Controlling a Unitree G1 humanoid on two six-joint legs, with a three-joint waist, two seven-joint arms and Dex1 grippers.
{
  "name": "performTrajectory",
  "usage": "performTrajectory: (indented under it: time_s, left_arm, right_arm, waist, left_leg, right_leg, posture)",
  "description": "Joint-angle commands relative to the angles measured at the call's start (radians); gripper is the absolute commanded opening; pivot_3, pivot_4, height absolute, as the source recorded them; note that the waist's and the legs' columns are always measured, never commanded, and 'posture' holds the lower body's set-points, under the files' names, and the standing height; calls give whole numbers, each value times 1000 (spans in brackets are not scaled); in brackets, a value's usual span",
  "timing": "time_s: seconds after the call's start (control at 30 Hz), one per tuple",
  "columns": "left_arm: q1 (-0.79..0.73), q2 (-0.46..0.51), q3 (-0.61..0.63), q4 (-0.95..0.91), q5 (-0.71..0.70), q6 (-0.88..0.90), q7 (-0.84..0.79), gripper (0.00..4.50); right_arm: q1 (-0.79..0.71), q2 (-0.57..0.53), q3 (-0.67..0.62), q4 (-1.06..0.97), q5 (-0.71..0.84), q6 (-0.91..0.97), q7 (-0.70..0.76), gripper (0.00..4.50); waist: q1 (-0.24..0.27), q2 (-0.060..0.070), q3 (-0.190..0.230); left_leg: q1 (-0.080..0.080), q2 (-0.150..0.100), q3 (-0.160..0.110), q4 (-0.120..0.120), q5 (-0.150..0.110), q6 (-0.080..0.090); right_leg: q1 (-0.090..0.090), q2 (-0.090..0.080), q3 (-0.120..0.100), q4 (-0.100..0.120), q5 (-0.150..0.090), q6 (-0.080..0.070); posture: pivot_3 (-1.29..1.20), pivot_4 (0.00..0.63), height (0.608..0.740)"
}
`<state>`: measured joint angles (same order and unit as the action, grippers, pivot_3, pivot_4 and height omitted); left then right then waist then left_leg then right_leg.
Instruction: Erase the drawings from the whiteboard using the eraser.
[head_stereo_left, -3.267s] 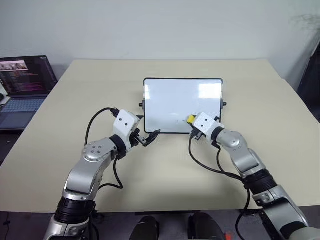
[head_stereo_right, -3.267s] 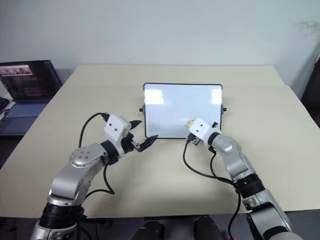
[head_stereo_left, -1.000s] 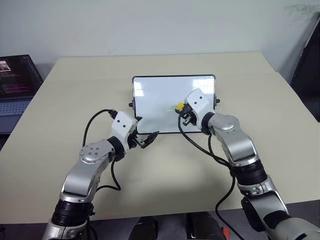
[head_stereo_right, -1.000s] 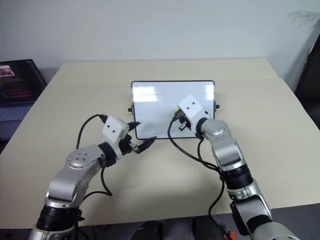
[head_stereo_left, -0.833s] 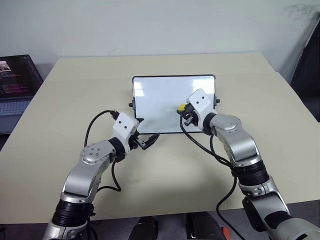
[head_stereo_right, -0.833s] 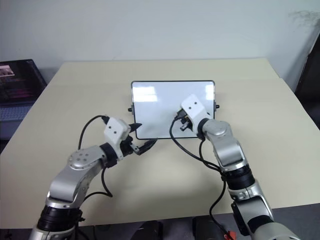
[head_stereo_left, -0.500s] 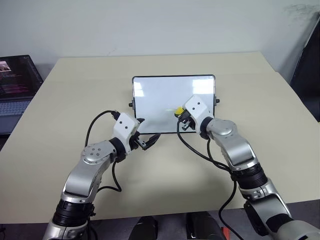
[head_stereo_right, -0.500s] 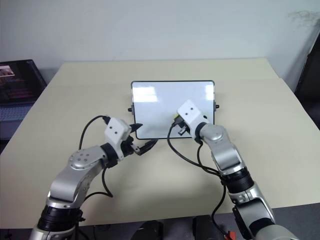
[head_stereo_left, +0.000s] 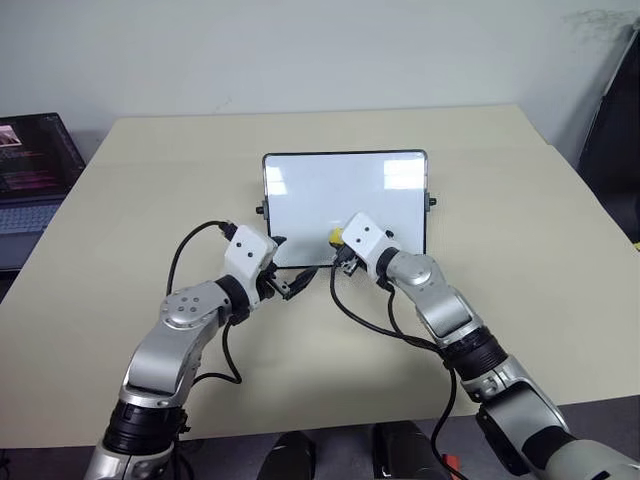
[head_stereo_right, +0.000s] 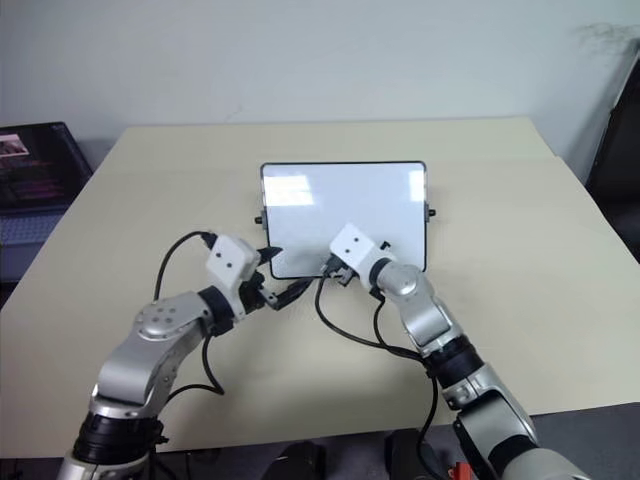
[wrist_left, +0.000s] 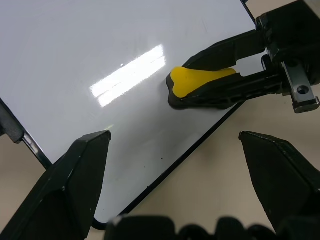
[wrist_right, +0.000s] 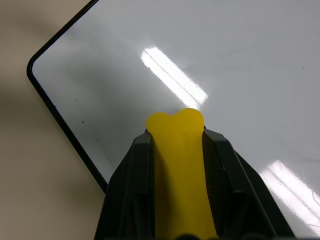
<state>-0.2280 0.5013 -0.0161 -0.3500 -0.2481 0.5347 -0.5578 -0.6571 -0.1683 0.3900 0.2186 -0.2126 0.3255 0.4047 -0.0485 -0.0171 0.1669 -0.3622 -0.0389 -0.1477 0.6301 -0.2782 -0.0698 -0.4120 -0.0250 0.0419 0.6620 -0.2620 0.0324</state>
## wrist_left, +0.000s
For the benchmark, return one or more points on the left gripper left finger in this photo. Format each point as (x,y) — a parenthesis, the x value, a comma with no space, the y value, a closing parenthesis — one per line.
(67,190)

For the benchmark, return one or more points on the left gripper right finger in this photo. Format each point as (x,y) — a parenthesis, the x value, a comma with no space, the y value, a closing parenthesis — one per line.
(282,180)

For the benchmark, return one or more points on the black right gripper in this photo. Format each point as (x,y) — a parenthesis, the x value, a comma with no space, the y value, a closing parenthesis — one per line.
(292,32)

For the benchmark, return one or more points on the yellow whiteboard eraser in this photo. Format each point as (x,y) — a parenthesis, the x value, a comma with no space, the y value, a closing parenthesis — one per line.
(183,82)

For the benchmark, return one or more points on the black-framed whiteboard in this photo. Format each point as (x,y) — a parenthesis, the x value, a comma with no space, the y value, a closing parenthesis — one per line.
(75,50)

